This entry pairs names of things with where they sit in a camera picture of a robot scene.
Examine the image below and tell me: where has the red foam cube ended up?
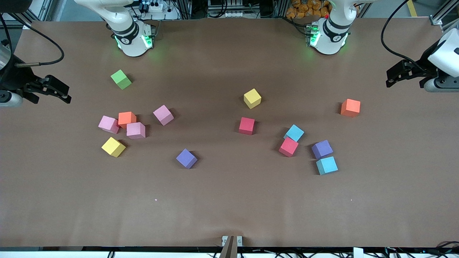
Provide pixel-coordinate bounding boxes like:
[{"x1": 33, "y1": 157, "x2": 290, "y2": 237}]
[
  {"x1": 279, "y1": 137, "x2": 299, "y2": 157},
  {"x1": 239, "y1": 117, "x2": 255, "y2": 135}
]

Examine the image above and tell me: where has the pink foam cube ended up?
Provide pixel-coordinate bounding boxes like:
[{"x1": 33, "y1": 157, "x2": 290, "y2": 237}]
[
  {"x1": 126, "y1": 122, "x2": 146, "y2": 139},
  {"x1": 98, "y1": 115, "x2": 120, "y2": 134},
  {"x1": 153, "y1": 105, "x2": 174, "y2": 126}
]

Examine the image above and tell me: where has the orange foam cube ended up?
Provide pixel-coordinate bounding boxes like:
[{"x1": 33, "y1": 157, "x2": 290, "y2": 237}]
[
  {"x1": 340, "y1": 99, "x2": 361, "y2": 118},
  {"x1": 118, "y1": 111, "x2": 137, "y2": 129}
]

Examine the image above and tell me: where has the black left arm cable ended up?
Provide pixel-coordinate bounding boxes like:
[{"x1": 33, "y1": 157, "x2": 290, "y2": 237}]
[{"x1": 380, "y1": 0, "x2": 428, "y2": 71}]

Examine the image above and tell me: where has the metal clamp bracket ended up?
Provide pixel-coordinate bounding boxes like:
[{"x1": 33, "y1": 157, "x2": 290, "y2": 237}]
[{"x1": 221, "y1": 235, "x2": 243, "y2": 258}]

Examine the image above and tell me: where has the green foam cube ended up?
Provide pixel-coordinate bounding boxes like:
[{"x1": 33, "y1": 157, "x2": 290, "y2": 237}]
[{"x1": 110, "y1": 70, "x2": 132, "y2": 90}]

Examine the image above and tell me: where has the white power strip with plugs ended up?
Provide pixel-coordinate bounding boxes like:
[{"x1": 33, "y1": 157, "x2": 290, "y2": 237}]
[{"x1": 137, "y1": 0, "x2": 169, "y2": 14}]

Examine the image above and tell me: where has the aluminium frame profile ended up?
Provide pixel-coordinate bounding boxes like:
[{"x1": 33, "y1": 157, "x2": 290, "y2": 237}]
[
  {"x1": 0, "y1": 0, "x2": 54, "y2": 29},
  {"x1": 429, "y1": 0, "x2": 459, "y2": 26}
]

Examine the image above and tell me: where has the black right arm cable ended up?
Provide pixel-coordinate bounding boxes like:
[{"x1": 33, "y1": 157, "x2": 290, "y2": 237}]
[{"x1": 0, "y1": 14, "x2": 65, "y2": 68}]

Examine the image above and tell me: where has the purple foam cube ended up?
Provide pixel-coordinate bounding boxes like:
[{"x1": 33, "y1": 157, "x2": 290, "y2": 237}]
[
  {"x1": 176, "y1": 148, "x2": 198, "y2": 169},
  {"x1": 311, "y1": 140, "x2": 334, "y2": 159}
]

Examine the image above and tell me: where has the yellow foam cube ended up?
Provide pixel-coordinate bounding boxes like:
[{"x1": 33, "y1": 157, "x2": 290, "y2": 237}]
[
  {"x1": 101, "y1": 137, "x2": 127, "y2": 158},
  {"x1": 243, "y1": 89, "x2": 262, "y2": 109}
]

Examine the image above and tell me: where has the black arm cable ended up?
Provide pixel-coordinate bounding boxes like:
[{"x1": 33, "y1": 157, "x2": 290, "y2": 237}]
[
  {"x1": 0, "y1": 14, "x2": 65, "y2": 68},
  {"x1": 380, "y1": 0, "x2": 428, "y2": 71}
]

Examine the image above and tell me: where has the light blue foam cube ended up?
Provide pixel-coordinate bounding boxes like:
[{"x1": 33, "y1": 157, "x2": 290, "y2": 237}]
[
  {"x1": 316, "y1": 156, "x2": 339, "y2": 175},
  {"x1": 284, "y1": 124, "x2": 304, "y2": 142}
]

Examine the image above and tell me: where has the black cable bundle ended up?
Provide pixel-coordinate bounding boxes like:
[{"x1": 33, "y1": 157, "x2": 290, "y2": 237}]
[{"x1": 384, "y1": 241, "x2": 459, "y2": 258}]

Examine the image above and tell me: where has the bag of orange items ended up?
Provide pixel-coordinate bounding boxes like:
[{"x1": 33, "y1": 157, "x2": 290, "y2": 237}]
[{"x1": 286, "y1": 0, "x2": 332, "y2": 19}]

